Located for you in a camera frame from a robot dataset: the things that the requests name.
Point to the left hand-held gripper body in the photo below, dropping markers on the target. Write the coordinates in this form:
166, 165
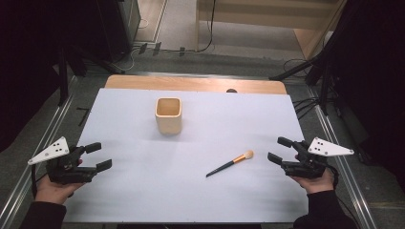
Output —
68, 170

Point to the dark table grommet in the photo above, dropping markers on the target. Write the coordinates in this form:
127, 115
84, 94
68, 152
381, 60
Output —
231, 90

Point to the white table mat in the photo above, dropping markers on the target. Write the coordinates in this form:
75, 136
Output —
165, 178

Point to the makeup brush with gold ferrule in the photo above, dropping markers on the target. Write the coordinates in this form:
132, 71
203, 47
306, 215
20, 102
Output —
234, 161

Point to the metal floor rail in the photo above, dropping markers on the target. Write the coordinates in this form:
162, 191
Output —
35, 149
345, 178

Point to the person's right hand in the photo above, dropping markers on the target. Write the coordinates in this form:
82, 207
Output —
318, 184

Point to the person's left hand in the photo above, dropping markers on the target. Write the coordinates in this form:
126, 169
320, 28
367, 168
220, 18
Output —
54, 192

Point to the light wooden furniture frame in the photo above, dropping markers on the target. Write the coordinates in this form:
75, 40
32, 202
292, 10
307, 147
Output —
254, 19

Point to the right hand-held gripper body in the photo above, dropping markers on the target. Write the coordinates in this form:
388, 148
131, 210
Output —
307, 167

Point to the black metal stand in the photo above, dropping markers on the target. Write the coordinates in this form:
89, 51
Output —
63, 76

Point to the black equipment cabinet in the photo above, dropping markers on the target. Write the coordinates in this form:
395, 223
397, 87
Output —
117, 25

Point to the square wooden cup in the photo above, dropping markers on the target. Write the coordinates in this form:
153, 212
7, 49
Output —
168, 122

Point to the black tripod stand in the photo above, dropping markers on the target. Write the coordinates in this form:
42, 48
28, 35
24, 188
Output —
296, 69

